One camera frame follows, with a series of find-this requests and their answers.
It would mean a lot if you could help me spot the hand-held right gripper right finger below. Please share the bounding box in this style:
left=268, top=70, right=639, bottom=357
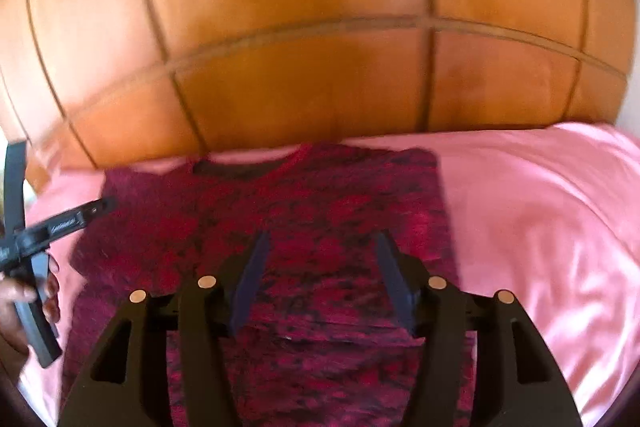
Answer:
left=375, top=231, right=583, bottom=427

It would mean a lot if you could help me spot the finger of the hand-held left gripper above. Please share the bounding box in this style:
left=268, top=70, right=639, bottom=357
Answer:
left=5, top=141, right=28, bottom=235
left=27, top=197, right=118, bottom=248

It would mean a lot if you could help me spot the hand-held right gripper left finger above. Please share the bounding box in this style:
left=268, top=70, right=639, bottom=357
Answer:
left=57, top=231, right=273, bottom=427

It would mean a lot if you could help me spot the dark red floral garment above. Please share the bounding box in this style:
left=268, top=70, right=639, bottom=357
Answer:
left=60, top=143, right=478, bottom=427

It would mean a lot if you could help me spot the person's left hand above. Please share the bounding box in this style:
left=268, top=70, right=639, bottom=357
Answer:
left=0, top=256, right=62, bottom=358

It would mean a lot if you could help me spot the pink bed sheet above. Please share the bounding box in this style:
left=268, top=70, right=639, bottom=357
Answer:
left=20, top=122, right=640, bottom=427

